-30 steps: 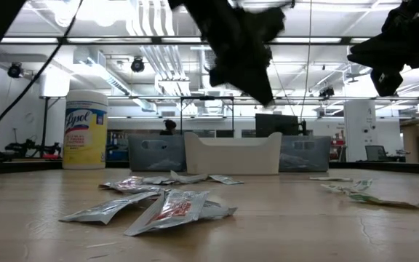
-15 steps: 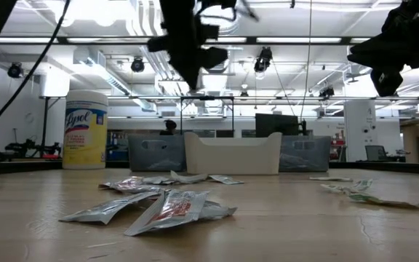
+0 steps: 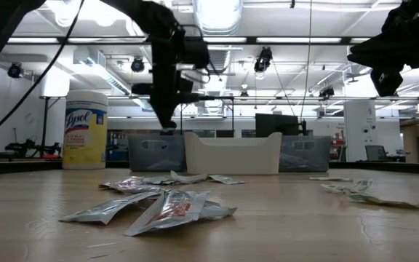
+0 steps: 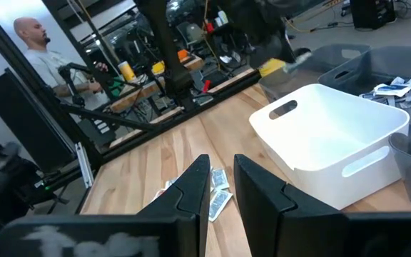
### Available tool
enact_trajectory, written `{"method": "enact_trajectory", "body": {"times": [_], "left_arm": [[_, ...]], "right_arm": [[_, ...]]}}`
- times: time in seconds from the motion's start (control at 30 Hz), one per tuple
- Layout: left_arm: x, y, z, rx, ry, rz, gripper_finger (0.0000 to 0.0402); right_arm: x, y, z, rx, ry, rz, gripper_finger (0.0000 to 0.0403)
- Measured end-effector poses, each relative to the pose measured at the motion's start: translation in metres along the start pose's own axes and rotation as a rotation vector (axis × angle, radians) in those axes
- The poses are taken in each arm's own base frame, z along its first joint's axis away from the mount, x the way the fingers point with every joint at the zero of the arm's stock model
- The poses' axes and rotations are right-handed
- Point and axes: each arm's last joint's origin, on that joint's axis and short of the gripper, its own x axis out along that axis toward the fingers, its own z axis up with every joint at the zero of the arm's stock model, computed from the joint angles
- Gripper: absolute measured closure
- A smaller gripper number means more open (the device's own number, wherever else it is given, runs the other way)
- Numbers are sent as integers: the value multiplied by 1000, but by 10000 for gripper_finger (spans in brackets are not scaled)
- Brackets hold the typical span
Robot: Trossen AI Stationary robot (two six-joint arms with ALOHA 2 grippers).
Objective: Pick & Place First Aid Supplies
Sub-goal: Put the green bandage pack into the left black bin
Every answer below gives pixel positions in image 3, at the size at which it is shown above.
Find crumpled grey-white packet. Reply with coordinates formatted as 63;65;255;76
113;183;168;195

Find yellow Lysol wipes canister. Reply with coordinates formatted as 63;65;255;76
62;90;109;171

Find blue storage shelf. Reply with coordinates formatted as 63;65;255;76
105;130;132;162

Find white plastic bin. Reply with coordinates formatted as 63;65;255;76
183;131;283;175

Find dark office chair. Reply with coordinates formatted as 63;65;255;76
364;144;390;163

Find white light panel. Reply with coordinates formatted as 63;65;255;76
39;68;71;100

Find black overhead rig beam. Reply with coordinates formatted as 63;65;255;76
7;35;378;47

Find black light stand pole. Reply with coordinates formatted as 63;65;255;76
41;97;51;156

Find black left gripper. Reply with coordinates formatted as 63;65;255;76
131;78;200;130

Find black monitor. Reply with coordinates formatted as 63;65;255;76
255;113;300;139

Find white rectangular ceiling duct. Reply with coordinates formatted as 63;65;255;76
71;49;158;114

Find black ceiling spotlight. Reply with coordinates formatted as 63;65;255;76
253;46;274;74
7;63;24;80
318;85;336;99
129;56;146;74

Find white pillar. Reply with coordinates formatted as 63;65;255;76
343;99;378;163

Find translucent grey plastic bin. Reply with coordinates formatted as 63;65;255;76
128;135;188;172
279;135;332;173

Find background black robot arms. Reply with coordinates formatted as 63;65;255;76
4;137;63;160

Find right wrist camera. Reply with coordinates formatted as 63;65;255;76
380;2;419;34

